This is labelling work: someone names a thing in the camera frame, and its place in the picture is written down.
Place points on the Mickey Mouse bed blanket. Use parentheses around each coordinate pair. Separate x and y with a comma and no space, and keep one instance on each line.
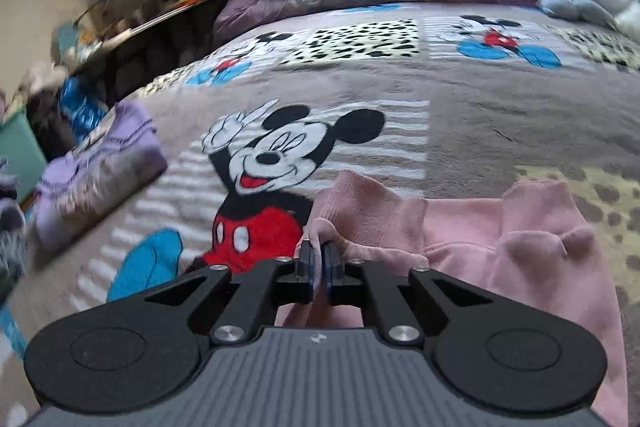
(475,97)

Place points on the pink sweatshirt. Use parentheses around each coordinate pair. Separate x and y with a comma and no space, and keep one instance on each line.
(531,245)

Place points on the purple folded garment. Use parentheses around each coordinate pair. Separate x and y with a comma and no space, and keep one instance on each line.
(80,189)

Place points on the dark cluttered desk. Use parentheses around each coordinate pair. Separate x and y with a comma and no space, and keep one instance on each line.
(137,56)

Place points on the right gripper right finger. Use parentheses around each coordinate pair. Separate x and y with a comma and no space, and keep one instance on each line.
(368,286)

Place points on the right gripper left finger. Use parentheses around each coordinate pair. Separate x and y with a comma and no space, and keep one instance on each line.
(260,292)

